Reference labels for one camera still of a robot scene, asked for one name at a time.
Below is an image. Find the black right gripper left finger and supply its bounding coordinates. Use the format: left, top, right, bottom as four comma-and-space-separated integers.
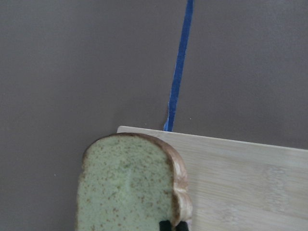
159, 220, 172, 231

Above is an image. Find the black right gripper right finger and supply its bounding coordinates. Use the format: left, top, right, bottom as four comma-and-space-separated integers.
175, 221, 189, 231

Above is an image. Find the bread slice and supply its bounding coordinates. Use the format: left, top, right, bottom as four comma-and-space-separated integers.
75, 133, 193, 231

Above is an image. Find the wooden cutting board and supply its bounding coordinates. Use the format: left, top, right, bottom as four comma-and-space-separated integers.
118, 126, 308, 231

